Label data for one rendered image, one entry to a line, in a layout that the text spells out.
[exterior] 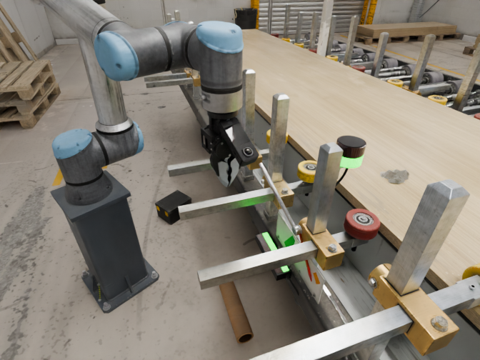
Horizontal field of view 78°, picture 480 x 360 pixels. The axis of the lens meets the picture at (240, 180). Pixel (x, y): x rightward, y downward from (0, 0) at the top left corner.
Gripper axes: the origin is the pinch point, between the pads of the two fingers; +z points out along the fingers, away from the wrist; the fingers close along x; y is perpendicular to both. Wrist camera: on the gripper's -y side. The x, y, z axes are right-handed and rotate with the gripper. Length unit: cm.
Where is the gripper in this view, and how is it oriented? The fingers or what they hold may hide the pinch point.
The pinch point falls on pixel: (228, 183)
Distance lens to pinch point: 77.9
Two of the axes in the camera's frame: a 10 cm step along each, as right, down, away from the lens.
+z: -0.1, 8.2, 5.8
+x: -8.5, 3.0, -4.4
